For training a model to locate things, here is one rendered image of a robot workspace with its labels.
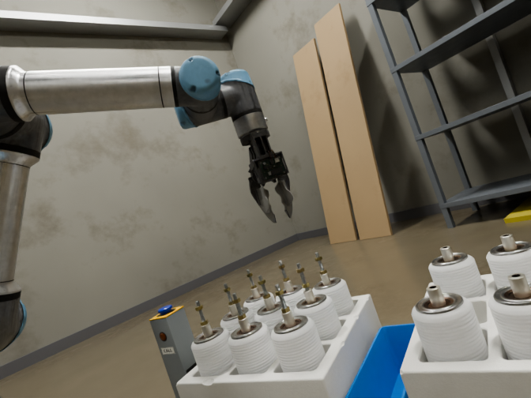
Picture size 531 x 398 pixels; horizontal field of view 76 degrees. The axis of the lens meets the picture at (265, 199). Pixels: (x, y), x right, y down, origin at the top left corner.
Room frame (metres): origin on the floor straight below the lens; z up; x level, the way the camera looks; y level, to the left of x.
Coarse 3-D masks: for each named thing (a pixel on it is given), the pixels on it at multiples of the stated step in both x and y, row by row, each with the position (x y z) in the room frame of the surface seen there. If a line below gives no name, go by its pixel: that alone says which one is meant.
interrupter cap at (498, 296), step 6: (504, 288) 0.55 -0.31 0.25; (510, 288) 0.54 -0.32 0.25; (498, 294) 0.54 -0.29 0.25; (504, 294) 0.53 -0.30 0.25; (510, 294) 0.53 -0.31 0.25; (498, 300) 0.52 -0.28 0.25; (504, 300) 0.51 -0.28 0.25; (510, 300) 0.51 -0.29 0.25; (516, 300) 0.50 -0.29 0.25; (522, 300) 0.49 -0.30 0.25; (528, 300) 0.49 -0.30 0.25
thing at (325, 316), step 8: (328, 296) 0.83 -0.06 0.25; (320, 304) 0.79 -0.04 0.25; (328, 304) 0.79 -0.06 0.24; (296, 312) 0.80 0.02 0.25; (304, 312) 0.78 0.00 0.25; (312, 312) 0.78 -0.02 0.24; (320, 312) 0.78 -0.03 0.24; (328, 312) 0.78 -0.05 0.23; (336, 312) 0.81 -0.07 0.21; (320, 320) 0.78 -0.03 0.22; (328, 320) 0.78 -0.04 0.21; (336, 320) 0.79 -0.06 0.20; (320, 328) 0.78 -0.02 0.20; (328, 328) 0.78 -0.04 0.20; (336, 328) 0.79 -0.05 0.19; (320, 336) 0.78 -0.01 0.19; (328, 336) 0.78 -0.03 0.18
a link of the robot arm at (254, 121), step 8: (256, 112) 0.78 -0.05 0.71; (240, 120) 0.78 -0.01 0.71; (248, 120) 0.77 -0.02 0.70; (256, 120) 0.77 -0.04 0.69; (264, 120) 0.79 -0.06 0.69; (240, 128) 0.78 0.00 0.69; (248, 128) 0.77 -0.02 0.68; (256, 128) 0.77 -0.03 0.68; (264, 128) 0.79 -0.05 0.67; (240, 136) 0.79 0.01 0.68
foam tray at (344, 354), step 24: (360, 312) 0.85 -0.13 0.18; (336, 336) 0.76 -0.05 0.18; (360, 336) 0.81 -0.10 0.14; (336, 360) 0.68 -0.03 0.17; (360, 360) 0.77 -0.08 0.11; (192, 384) 0.78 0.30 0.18; (216, 384) 0.75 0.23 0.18; (240, 384) 0.71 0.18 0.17; (264, 384) 0.68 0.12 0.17; (288, 384) 0.65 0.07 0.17; (312, 384) 0.63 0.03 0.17; (336, 384) 0.65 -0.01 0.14
